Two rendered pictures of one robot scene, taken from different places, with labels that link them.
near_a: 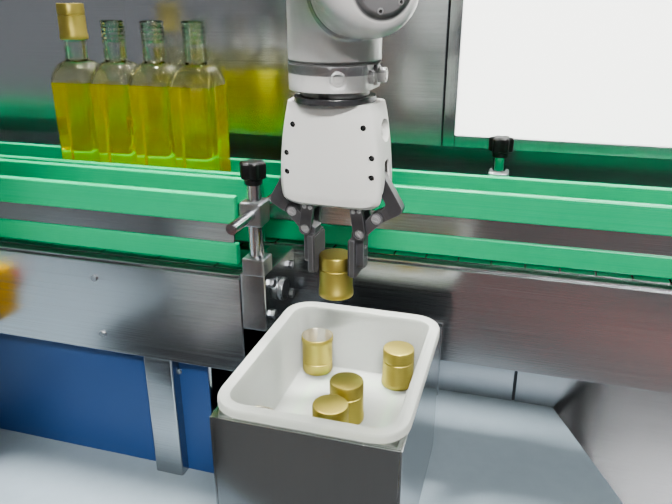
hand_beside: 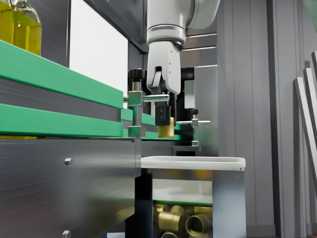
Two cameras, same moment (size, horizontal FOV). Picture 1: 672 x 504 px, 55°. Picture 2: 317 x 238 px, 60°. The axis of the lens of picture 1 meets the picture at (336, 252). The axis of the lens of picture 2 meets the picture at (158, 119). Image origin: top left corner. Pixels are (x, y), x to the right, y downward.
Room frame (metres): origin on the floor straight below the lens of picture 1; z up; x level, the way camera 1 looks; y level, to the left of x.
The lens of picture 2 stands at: (0.62, 0.58, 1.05)
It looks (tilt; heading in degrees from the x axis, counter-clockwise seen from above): 5 degrees up; 271
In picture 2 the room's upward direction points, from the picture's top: straight up
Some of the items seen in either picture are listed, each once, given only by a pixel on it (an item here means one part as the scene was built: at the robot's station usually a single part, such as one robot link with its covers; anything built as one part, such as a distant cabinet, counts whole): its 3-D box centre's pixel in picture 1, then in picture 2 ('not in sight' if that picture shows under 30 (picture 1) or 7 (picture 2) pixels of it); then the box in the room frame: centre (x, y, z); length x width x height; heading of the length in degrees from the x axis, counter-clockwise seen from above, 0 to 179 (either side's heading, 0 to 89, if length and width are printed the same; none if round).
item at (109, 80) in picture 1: (125, 141); not in sight; (0.88, 0.28, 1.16); 0.06 x 0.06 x 0.21; 74
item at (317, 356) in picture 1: (317, 352); not in sight; (0.65, 0.02, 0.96); 0.04 x 0.04 x 0.04
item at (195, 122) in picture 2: not in sight; (189, 136); (0.50, -0.53, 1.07); 0.17 x 0.05 x 0.23; 164
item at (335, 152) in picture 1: (335, 145); (166, 67); (0.61, 0.00, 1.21); 0.10 x 0.07 x 0.11; 71
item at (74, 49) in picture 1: (74, 39); not in sight; (0.89, 0.34, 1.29); 0.03 x 0.03 x 0.05
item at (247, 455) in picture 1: (345, 417); (177, 201); (0.58, -0.01, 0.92); 0.27 x 0.17 x 0.15; 164
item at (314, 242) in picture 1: (305, 235); (161, 108); (0.62, 0.03, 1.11); 0.03 x 0.03 x 0.07; 71
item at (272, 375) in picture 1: (338, 393); (189, 179); (0.56, 0.00, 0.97); 0.22 x 0.17 x 0.09; 164
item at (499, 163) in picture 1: (497, 185); not in sight; (0.81, -0.21, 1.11); 0.07 x 0.04 x 0.13; 164
